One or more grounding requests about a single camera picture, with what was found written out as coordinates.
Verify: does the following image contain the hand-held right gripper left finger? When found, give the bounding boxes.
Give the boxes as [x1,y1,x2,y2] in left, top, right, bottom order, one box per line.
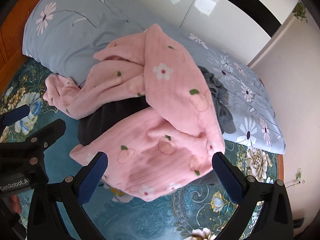
[26,151,109,240]

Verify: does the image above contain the dark charcoal garment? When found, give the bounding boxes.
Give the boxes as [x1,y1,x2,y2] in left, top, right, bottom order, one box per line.
[78,96,155,147]

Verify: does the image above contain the white glossy wardrobe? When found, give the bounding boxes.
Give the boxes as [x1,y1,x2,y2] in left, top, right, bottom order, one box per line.
[102,0,285,67]

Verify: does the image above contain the person's left hand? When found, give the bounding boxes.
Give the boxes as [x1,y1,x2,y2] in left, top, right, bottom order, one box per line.
[9,194,22,215]

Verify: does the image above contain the teal floral blanket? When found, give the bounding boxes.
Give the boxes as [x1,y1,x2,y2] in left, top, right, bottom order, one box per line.
[0,57,284,240]

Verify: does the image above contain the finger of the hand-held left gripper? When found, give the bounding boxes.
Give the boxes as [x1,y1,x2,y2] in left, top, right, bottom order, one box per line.
[0,104,30,128]
[15,119,67,165]

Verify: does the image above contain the grey pillow with flower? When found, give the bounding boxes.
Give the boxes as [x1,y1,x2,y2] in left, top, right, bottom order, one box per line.
[22,0,286,155]

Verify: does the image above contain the green leaf wall decal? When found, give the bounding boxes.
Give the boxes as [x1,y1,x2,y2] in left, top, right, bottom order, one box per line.
[292,2,308,23]

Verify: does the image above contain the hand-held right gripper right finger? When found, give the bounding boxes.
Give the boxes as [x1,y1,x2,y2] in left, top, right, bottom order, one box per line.
[212,152,294,240]

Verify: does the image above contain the pink fleece floral pajama pants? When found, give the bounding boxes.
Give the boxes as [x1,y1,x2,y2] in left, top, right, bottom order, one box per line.
[71,24,226,202]

